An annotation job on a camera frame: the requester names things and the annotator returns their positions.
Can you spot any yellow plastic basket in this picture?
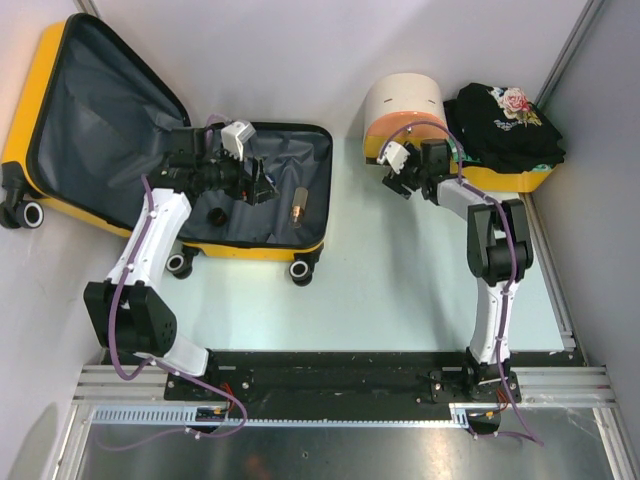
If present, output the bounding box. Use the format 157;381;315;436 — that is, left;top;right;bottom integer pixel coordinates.
462;167;555;193

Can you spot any white pastel mini drawer cabinet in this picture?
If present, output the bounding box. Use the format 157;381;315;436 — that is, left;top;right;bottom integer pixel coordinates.
363;73;448;164

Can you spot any frosted gold spray bottle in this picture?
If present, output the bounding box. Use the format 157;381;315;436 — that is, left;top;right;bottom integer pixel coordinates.
290;187;308;228

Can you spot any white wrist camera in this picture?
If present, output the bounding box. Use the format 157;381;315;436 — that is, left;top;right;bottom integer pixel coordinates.
220;120;255;161
376;141;410;175

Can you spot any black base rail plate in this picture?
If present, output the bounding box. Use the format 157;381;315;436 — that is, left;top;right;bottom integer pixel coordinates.
161;351;585;410

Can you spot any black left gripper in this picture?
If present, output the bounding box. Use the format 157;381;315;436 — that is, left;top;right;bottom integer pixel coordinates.
196;143;278;206

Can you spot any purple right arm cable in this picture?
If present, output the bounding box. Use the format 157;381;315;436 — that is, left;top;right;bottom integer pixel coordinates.
382;119;546;447

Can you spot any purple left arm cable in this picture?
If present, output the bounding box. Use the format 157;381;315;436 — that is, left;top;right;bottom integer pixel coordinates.
92;113;249;452

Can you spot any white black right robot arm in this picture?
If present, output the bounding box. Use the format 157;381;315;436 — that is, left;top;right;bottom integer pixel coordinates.
377;140;534;401

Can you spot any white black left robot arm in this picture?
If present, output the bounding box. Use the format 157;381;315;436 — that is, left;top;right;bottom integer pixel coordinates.
83;120;278;400

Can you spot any aluminium frame rail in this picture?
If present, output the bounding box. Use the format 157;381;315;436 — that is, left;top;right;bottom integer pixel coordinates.
72;365;616;408

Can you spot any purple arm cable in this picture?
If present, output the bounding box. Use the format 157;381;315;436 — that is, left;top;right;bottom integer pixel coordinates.
382;119;546;447
92;113;249;452

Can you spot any aluminium corner post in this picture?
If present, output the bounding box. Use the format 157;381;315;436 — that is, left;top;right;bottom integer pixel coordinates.
73;0;101;18
535;0;608;109

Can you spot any small dark brown jar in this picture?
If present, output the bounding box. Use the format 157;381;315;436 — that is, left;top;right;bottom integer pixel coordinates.
207;207;228;228

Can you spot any yellow Pikachu suitcase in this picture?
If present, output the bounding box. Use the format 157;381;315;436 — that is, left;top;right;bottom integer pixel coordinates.
1;14;333;286

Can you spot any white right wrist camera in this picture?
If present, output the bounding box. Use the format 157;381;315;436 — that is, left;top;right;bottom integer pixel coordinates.
376;141;410;175

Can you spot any white slotted cable duct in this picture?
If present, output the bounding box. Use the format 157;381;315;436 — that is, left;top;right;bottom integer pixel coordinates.
92;405;469;429

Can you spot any left aluminium corner post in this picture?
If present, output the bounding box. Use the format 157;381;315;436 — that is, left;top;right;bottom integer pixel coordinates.
73;0;101;18

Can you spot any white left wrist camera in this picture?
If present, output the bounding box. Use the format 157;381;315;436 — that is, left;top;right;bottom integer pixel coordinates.
220;120;255;161

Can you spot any right aluminium corner post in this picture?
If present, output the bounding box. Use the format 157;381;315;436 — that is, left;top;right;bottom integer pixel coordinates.
535;0;608;109

